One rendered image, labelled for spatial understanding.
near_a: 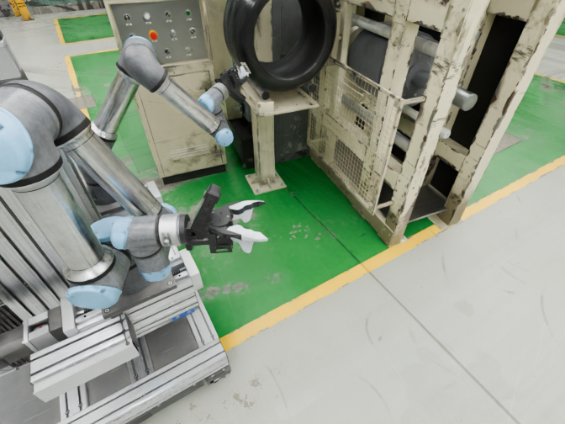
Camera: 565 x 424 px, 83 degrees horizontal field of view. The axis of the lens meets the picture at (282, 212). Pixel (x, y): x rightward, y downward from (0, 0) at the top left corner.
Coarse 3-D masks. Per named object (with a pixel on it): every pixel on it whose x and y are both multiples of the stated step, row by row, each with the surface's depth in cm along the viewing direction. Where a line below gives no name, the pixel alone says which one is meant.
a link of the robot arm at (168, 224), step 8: (168, 216) 73; (176, 216) 73; (160, 224) 71; (168, 224) 71; (176, 224) 71; (160, 232) 71; (168, 232) 71; (176, 232) 71; (168, 240) 71; (176, 240) 72
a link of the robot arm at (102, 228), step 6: (114, 216) 93; (96, 222) 91; (102, 222) 91; (108, 222) 91; (96, 228) 89; (102, 228) 89; (108, 228) 89; (96, 234) 86; (102, 234) 86; (108, 234) 86; (102, 240) 85; (108, 240) 86; (126, 252) 88; (132, 258) 92; (132, 264) 95
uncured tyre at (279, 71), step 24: (240, 0) 141; (264, 0) 140; (312, 0) 170; (240, 24) 144; (312, 24) 179; (336, 24) 162; (240, 48) 150; (312, 48) 184; (264, 72) 160; (288, 72) 188; (312, 72) 170
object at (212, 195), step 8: (208, 192) 69; (216, 192) 69; (208, 200) 69; (216, 200) 69; (200, 208) 70; (208, 208) 70; (200, 216) 71; (208, 216) 71; (192, 224) 73; (200, 224) 72
